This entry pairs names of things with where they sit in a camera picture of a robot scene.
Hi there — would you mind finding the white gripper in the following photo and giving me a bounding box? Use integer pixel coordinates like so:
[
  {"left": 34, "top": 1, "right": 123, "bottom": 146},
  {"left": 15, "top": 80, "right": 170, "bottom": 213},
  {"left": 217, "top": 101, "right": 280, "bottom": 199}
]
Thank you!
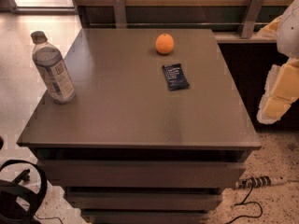
[{"left": 257, "top": 0, "right": 299, "bottom": 124}]

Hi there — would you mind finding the orange fruit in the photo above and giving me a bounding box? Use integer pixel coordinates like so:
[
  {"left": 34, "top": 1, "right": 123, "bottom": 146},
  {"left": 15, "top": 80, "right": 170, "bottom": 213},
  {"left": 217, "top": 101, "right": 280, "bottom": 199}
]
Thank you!
[{"left": 155, "top": 34, "right": 174, "bottom": 55}]

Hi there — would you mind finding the clear plastic water bottle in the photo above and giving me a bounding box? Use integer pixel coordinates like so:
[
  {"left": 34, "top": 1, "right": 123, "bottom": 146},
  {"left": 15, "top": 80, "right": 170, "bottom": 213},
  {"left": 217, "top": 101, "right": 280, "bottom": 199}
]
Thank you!
[{"left": 31, "top": 31, "right": 75, "bottom": 104}]

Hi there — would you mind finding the dark blue snack packet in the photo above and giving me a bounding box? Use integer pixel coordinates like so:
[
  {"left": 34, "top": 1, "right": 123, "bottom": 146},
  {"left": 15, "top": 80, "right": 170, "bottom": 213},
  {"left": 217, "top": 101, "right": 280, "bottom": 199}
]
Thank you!
[{"left": 163, "top": 63, "right": 190, "bottom": 91}]

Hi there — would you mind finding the white power strip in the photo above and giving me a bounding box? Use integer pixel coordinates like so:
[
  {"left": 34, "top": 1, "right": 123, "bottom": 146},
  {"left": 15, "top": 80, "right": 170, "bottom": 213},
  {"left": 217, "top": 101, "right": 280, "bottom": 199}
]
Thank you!
[{"left": 235, "top": 175, "right": 288, "bottom": 189}]

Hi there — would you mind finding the grey drawer cabinet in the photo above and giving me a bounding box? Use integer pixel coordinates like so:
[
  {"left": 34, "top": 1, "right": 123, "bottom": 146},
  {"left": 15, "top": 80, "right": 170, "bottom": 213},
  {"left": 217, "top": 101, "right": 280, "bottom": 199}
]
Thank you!
[{"left": 19, "top": 29, "right": 260, "bottom": 224}]

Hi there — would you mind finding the right metal bracket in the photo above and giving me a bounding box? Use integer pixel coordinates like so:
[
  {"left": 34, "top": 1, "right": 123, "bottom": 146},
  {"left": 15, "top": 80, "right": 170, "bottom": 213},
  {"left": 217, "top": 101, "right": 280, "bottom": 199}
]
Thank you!
[{"left": 238, "top": 0, "right": 264, "bottom": 39}]

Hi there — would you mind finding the metal bracket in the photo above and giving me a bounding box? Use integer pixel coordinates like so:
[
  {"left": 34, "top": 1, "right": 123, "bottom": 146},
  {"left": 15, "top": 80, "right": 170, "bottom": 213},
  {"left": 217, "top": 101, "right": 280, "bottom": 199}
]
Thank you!
[
  {"left": 112, "top": 0, "right": 127, "bottom": 29},
  {"left": 238, "top": 0, "right": 264, "bottom": 39}
]

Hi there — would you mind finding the wooden wall shelf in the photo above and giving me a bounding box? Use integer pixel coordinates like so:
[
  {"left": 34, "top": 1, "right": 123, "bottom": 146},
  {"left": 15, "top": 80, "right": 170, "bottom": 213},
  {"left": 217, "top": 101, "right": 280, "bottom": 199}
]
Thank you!
[{"left": 73, "top": 0, "right": 293, "bottom": 43}]

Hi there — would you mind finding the black power cable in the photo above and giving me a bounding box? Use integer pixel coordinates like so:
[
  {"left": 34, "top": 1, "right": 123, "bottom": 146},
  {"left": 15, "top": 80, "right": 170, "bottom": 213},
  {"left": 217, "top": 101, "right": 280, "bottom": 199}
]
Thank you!
[{"left": 223, "top": 182, "right": 264, "bottom": 224}]

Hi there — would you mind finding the left metal bracket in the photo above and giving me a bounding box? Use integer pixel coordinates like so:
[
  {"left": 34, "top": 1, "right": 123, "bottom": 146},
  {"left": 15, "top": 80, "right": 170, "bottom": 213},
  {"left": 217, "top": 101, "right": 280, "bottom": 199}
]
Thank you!
[{"left": 112, "top": 0, "right": 127, "bottom": 29}]

